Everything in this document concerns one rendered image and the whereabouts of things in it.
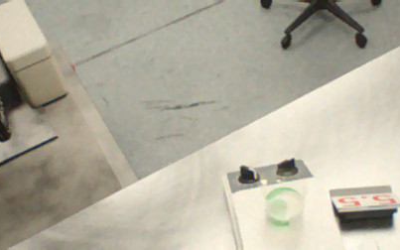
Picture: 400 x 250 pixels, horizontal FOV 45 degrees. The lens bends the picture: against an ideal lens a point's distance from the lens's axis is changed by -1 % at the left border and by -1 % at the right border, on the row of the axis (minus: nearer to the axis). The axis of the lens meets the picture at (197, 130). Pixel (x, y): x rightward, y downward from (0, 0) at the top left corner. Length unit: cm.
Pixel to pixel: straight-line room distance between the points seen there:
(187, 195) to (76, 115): 79
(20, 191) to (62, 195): 12
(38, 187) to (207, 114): 78
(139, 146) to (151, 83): 34
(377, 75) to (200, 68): 125
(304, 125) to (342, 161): 9
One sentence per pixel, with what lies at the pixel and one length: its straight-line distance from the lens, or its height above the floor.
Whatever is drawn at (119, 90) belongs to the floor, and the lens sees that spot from 208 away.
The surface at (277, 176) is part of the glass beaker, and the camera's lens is 59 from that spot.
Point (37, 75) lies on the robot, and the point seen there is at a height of 49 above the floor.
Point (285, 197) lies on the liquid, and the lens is 61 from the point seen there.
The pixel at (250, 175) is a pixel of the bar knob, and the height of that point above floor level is 81.
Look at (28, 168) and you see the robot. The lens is 143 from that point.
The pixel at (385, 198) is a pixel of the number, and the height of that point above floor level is 77.
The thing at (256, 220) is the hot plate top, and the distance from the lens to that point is 63.
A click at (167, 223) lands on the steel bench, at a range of 75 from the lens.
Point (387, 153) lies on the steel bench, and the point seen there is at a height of 75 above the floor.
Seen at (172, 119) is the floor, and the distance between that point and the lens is 191.
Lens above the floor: 138
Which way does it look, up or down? 48 degrees down
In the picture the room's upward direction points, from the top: 11 degrees counter-clockwise
